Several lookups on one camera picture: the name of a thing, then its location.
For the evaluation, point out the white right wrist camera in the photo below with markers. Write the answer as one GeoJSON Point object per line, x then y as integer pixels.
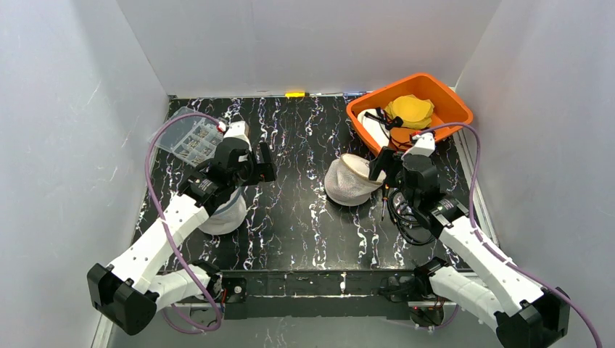
{"type": "Point", "coordinates": [422, 144]}

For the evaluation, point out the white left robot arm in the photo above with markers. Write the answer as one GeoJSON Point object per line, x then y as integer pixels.
{"type": "Point", "coordinates": [130, 290]}

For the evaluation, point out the yellow bra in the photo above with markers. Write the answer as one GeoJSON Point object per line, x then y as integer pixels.
{"type": "Point", "coordinates": [415, 113]}

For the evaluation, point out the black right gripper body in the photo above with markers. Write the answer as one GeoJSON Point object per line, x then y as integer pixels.
{"type": "Point", "coordinates": [390, 168]}

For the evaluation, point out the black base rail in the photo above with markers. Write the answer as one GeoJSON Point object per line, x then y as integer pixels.
{"type": "Point", "coordinates": [386, 294]}

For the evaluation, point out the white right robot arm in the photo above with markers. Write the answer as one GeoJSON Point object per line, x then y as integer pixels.
{"type": "Point", "coordinates": [521, 312]}

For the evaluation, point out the orange plastic bin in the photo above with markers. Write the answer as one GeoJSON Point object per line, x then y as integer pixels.
{"type": "Point", "coordinates": [448, 106]}

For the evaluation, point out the yellow tape piece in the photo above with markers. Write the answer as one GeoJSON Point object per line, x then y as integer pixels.
{"type": "Point", "coordinates": [296, 94]}

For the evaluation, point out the clear plastic screw box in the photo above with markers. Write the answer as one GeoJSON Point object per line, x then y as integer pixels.
{"type": "Point", "coordinates": [192, 139]}

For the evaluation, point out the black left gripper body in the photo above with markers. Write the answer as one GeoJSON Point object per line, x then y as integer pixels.
{"type": "Point", "coordinates": [257, 168]}

